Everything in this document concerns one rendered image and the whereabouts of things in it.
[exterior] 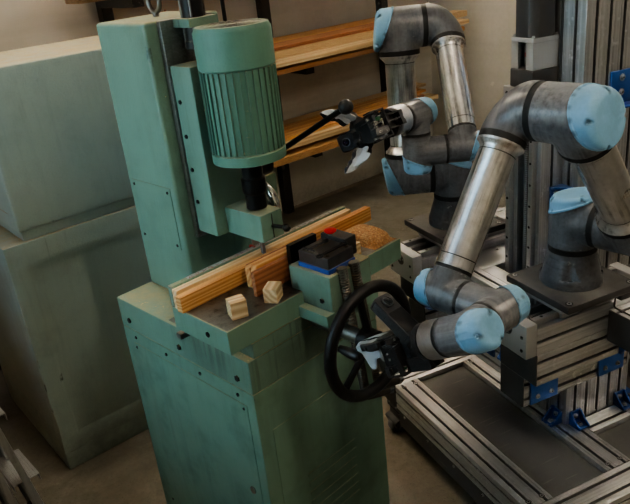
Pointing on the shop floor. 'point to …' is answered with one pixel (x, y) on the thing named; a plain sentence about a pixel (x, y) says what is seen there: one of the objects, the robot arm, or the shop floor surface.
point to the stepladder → (14, 464)
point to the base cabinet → (260, 433)
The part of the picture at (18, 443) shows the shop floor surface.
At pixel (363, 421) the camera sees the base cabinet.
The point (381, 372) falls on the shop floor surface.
